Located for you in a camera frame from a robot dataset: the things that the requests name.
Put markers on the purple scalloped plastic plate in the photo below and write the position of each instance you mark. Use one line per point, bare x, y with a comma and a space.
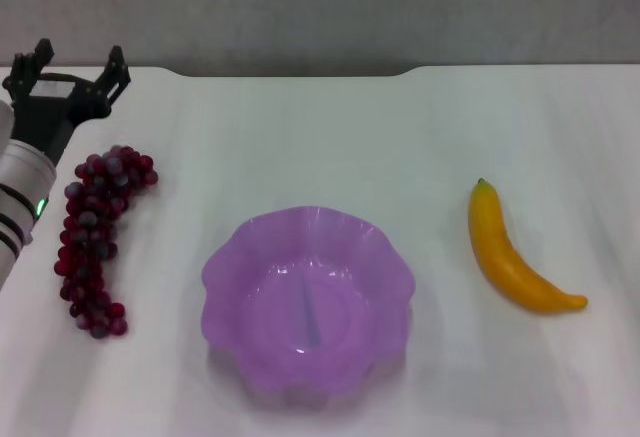
310, 302

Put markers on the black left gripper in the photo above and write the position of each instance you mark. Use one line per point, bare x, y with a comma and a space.
45, 117

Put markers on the red grape bunch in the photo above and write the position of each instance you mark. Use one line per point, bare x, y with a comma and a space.
90, 217

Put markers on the yellow banana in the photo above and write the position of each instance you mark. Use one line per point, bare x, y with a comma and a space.
505, 257

